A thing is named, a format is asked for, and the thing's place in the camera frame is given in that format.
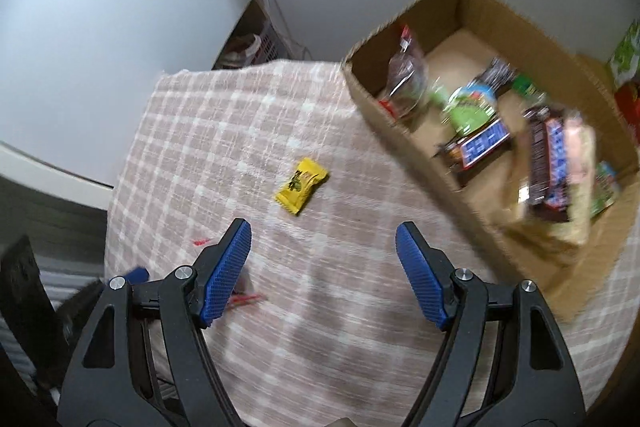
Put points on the pink plastic basket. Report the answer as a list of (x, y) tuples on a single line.
[(272, 42)]

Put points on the cardboard box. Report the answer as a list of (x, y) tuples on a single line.
[(435, 177)]

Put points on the red open box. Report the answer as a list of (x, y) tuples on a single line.
[(630, 107)]

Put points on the brown chocolate bar blue label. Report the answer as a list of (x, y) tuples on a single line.
[(482, 144), (550, 167)]

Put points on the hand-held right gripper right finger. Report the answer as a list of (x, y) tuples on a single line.
[(420, 277)]

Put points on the white appliance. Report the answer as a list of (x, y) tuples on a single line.
[(100, 57)]

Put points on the clear red snack bag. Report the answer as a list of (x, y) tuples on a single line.
[(405, 77)]

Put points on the dark brown candy wrapper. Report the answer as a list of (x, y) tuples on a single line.
[(495, 74)]

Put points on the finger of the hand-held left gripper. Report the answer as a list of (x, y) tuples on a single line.
[(139, 275)]

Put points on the light green snack packet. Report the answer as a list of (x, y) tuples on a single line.
[(470, 112)]

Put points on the beige wafer pack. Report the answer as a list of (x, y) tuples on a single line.
[(575, 232)]

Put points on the red wrapper scrap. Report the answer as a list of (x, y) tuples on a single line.
[(202, 242), (247, 300)]

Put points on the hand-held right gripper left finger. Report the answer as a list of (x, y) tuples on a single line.
[(225, 272)]

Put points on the pink checkered tablecloth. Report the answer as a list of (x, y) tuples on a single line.
[(225, 132)]

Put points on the green tissue box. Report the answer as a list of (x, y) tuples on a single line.
[(625, 54)]

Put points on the yellow candy packet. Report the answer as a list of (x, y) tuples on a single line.
[(300, 184)]

